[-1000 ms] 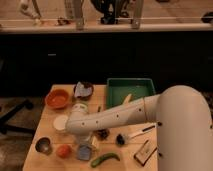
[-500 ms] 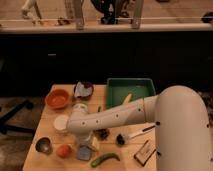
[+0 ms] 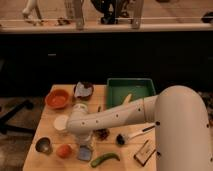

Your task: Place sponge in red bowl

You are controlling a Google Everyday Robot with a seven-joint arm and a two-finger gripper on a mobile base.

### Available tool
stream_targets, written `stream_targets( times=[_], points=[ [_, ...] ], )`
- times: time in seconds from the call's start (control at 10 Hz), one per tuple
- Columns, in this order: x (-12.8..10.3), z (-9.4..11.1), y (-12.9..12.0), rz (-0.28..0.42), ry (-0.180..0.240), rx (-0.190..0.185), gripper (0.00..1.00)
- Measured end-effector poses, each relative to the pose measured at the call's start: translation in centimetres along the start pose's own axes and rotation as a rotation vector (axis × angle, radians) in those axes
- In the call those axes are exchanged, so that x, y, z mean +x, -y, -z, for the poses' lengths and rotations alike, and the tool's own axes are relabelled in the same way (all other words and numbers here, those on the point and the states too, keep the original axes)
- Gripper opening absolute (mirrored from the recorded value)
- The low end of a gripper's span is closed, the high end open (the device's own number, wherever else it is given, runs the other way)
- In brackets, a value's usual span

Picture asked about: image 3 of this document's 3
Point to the metal cup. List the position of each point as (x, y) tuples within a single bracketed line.
[(43, 145)]

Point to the red bowl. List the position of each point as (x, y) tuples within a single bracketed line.
[(57, 99)]

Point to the green plastic cup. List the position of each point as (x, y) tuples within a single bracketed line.
[(81, 105)]

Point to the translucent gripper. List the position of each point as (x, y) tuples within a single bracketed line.
[(85, 139)]

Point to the brown wooden block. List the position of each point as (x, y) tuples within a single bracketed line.
[(145, 152)]

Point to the green chili pepper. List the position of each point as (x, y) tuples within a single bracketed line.
[(99, 160)]

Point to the blue sponge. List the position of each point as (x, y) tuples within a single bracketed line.
[(85, 153)]

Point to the brown bowl with cloth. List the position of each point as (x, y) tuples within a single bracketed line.
[(83, 90)]

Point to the dish brush white handle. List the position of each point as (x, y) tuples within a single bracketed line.
[(122, 139)]

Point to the orange tomato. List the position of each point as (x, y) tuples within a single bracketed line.
[(63, 151)]

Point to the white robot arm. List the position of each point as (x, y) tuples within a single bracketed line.
[(182, 133)]

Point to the green plastic tray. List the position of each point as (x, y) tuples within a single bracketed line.
[(117, 89)]

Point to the white round container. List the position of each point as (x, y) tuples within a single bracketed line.
[(60, 123)]

